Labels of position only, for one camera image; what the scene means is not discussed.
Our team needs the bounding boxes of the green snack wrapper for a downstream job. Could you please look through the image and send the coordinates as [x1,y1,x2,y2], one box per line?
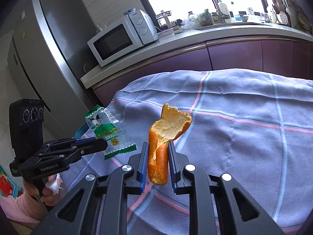
[83,105,137,160]

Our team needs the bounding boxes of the orange peel piece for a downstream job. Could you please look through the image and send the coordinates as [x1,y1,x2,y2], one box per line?
[148,103,192,186]

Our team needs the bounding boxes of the pink sleeve forearm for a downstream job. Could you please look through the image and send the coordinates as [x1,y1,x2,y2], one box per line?
[0,192,46,230]

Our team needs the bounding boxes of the teal trash bin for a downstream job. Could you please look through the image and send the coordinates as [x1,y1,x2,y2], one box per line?
[74,123,89,138]

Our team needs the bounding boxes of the white kitchen countertop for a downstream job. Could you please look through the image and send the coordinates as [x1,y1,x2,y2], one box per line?
[81,24,312,89]

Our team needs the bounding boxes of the purple kitchen base cabinets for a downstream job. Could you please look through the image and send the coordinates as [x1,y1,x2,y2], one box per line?
[94,38,312,106]

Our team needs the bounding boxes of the left hand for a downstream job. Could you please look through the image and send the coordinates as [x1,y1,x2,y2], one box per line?
[23,174,62,207]

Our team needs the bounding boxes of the checked purple tablecloth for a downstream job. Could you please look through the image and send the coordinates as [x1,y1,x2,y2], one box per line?
[62,68,313,235]

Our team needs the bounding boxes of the silver refrigerator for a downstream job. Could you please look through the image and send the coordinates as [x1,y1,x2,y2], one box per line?
[7,0,99,138]

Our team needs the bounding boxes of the white microwave oven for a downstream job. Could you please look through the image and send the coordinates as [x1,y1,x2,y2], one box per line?
[87,10,157,67]

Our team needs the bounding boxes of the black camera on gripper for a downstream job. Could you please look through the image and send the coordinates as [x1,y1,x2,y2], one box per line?
[9,99,45,164]

